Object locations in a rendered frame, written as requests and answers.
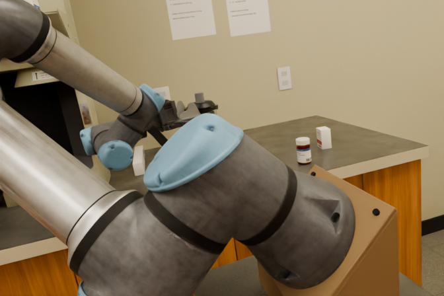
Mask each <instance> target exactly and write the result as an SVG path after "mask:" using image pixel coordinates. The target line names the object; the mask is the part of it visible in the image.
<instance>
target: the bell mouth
mask: <svg viewBox="0 0 444 296"><path fill-rule="evenodd" d="M56 81H60V80H58V79H56V78H55V77H52V76H51V75H49V74H47V73H45V72H43V71H42V70H40V69H38V68H37V67H32V68H28V69H20V70H18V72H17V78H16V82H15V88H17V87H25V86H30V85H39V84H43V83H52V82H56Z"/></svg>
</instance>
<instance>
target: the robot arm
mask: <svg viewBox="0 0 444 296"><path fill-rule="evenodd" d="M4 57H5V58H7V59H9V60H11V61H13V62H15V63H25V62H27V63H29V64H31V65H33V66H35V67H37V68H38V69H40V70H42V71H43V72H45V73H47V74H49V75H51V76H52V77H55V78H56V79H58V80H60V81H61V82H63V83H65V84H67V85H69V86H70V87H73V88H74V89H76V90H78V91H79V92H81V93H83V94H85V95H87V96H89V97H91V98H92V99H94V100H96V101H97V102H99V103H101V104H103V105H105V106H107V107H109V108H110V109H112V110H114V111H115V112H117V113H119V114H120V115H119V116H118V117H117V119H116V120H113V121H111V122H106V123H103V124H99V125H96V126H91V127H90V128H87V129H83V130H81V132H80V137H81V141H82V143H83V147H84V149H85V152H86V154H87V155H88V156H92V155H98V159H99V161H100V162H101V163H102V164H103V165H104V166H105V167H106V168H107V169H108V170H113V171H119V170H123V169H125V168H126V167H128V166H129V165H130V163H131V162H132V160H133V150H132V149H133V148H134V147H135V145H136V144H137V142H138V141H139V140H141V139H143V138H145V137H147V132H148V133H149V134H150V135H151V136H152V137H153V138H154V139H155V140H156V141H157V142H158V143H159V144H160V145H161V146H162V147H161V149H160V150H159V152H158V153H157V154H156V155H155V157H154V159H153V161H152V162H151V163H150V164H149V166H148V167H147V170H146V171H145V174H144V177H143V182H144V184H145V185H146V187H147V189H148V192H147V193H146V194H145V195H143V194H141V193H140V192H138V191H137V190H126V191H121V192H120V191H117V190H116V189H115V188H113V187H112V186H111V185H109V183H107V182H106V181H105V180H103V179H102V178H101V177H99V176H98V175H97V174H96V173H94V172H93V171H92V170H91V169H89V168H88V167H87V166H85V165H84V164H83V163H82V162H81V161H79V160H78V159H76V158H75V157H74V156H73V155H72V154H70V153H69V152H68V151H66V150H65V149H64V148H63V147H61V146H60V145H59V144H57V143H56V142H55V141H54V140H53V139H51V138H50V137H48V136H47V135H46V134H45V133H44V132H42V131H41V130H40V129H38V128H37V127H36V126H35V125H33V124H32V123H31V122H29V121H28V120H27V119H26V118H24V117H23V116H22V115H20V114H19V113H18V112H17V111H16V110H14V109H13V108H11V107H10V106H9V105H8V104H7V103H5V102H4V101H3V100H2V92H1V88H0V189H1V190H2V191H3V192H4V193H6V195H8V196H9V197H10V198H11V199H12V200H14V201H15V202H16V203H17V204H19V205H20V206H21V207H22V208H23V209H24V210H25V211H27V212H28V213H29V214H30V215H31V216H33V218H35V219H36V220H37V221H38V222H39V223H41V224H42V225H43V226H44V227H45V228H47V230H49V231H50V232H51V233H52V234H53V235H55V236H56V237H57V238H58V239H59V240H60V241H61V242H62V243H64V244H65V245H66V246H67V247H68V259H67V265H68V266H69V268H70V269H71V270H72V271H73V272H75V273H76V274H77V275H78V276H79V277H80V278H81V279H82V282H81V283H80V284H79V290H78V293H77V296H192V295H193V294H194V292H195V291H196V289H197V288H198V286H199V285H200V283H201V282H202V281H203V279H204V277H205V276H206V275H207V273H208V271H210V269H211V267H212V266H213V265H214V263H215V261H216V260H217V259H218V257H219V256H220V254H221V253H222V251H223V250H224V248H225V247H226V245H227V244H228V242H229V241H230V240H231V238H234V239H236V240H237V241H239V242H241V243H243V244H244V245H245V246H247V248H248V249H249V250H250V251H251V253H252V254H253V255H254V256H255V258H256V259H257V260H258V261H259V263H260V264H261V265H262V266H263V268H264V269H265V270H266V271H267V272H268V273H269V274H270V275H271V276H272V277H273V278H274V279H276V280H277V281H279V282H281V283H282V284H284V285H286V286H288V287H290V288H294V289H306V288H310V287H313V286H316V285H318V284H320V283H322V282H323V281H324V280H326V279H327V278H329V277H330V276H331V275H332V274H333V273H334V272H335V271H336V270H337V269H338V267H339V266H340V264H341V263H342V262H343V261H344V258H345V257H346V255H347V253H348V251H349V249H350V246H351V244H352V240H353V236H354V233H355V211H354V208H353V205H352V202H351V200H350V199H349V197H348V196H347V195H346V193H345V192H343V191H342V190H341V189H339V187H337V186H336V185H334V184H333V183H331V182H329V181H327V180H325V179H323V178H319V177H315V176H312V175H309V174H305V173H302V172H298V171H296V170H293V169H292V168H290V167H288V166H287V165H286V164H285V163H283V162H282V161H280V160H279V159H278V158H277V157H275V156H274V155H272V154H271V153H270V152H269V151H267V150H266V149H265V148H263V147H262V146H261V145H259V144H258V143H257V142H255V141H254V140H252V139H251V138H249V136H247V135H246V134H244V132H243V131H242V130H241V129H240V128H239V127H236V126H233V125H232V124H230V123H229V122H227V121H226V120H224V119H223V118H221V117H220V116H218V115H216V114H210V113H209V112H208V113H204V114H200V112H199V110H198V108H197V106H196V105H195V104H194V103H193V102H190V103H188V106H187V109H186V111H184V109H185V106H184V104H183V102H182V101H178V102H177V107H176V105H175V101H174V100H173V101H171V100H167V99H166V100H165V98H164V97H163V96H162V95H160V94H159V93H158V92H157V91H155V90H153V89H152V88H151V87H149V86H148V85H146V84H142V85H141V86H140V87H138V88H137V87H136V86H135V85H133V84H132V83H131V82H129V81H128V80H127V79H125V78H123V77H122V76H121V75H119V74H118V73H117V72H115V71H114V70H113V69H111V68H109V66H107V65H105V64H104V63H103V62H101V61H100V60H99V59H97V58H95V57H94V56H93V55H91V54H90V53H88V52H87V51H86V50H84V49H83V48H82V47H80V46H79V45H77V44H76V43H74V42H73V41H72V40H70V39H69V38H68V37H66V36H65V35H63V34H62V33H61V32H59V31H58V30H56V29H55V28H54V27H52V23H51V20H50V18H49V16H47V15H46V14H44V13H43V12H42V11H41V10H39V9H37V8H36V7H35V6H33V5H31V4H30V3H28V2H27V1H25V0H0V61H1V59H2V58H4ZM179 127H181V128H180V129H179V130H178V131H177V132H176V133H175V134H174V135H173V136H172V137H171V138H170V139H169V140H168V139H167V138H166V137H165V136H164V135H163V134H162V133H161V132H164V131H168V130H173V129H176V128H179Z"/></svg>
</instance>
